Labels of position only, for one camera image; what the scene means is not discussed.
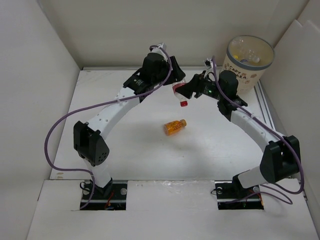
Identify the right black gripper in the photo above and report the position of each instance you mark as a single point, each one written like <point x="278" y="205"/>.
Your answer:
<point x="187" y="89"/>

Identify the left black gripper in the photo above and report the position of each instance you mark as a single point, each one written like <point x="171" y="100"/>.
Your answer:
<point x="176" y="74"/>

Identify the clear bottle red label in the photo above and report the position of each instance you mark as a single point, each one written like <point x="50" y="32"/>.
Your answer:
<point x="182" y="100"/>

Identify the orange bottle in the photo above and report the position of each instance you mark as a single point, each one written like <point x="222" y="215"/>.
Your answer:
<point x="174" y="127"/>

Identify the blue label bottle white cap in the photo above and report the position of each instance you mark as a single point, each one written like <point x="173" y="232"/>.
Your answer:
<point x="245" y="61"/>

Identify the large clear plastic bottle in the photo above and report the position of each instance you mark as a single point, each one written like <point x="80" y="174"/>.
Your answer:
<point x="241" y="44"/>

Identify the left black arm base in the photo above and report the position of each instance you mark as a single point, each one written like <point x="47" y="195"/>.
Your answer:
<point x="115" y="200"/>

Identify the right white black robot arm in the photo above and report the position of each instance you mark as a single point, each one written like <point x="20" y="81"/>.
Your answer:
<point x="281" y="154"/>

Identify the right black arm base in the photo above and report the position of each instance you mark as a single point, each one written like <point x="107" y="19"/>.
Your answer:
<point x="230" y="198"/>

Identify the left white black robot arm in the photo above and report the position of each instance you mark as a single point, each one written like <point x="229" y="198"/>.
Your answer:
<point x="89" y="138"/>

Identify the cream capybara bin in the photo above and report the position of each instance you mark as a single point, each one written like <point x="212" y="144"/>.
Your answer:
<point x="249" y="74"/>

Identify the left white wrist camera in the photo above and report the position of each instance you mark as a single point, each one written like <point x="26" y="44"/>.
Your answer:
<point x="158" y="48"/>

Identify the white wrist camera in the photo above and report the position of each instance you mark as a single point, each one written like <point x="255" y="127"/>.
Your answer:
<point x="210" y="66"/>
<point x="158" y="48"/>

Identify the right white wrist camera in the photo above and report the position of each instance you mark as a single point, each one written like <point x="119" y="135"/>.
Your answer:
<point x="210" y="66"/>

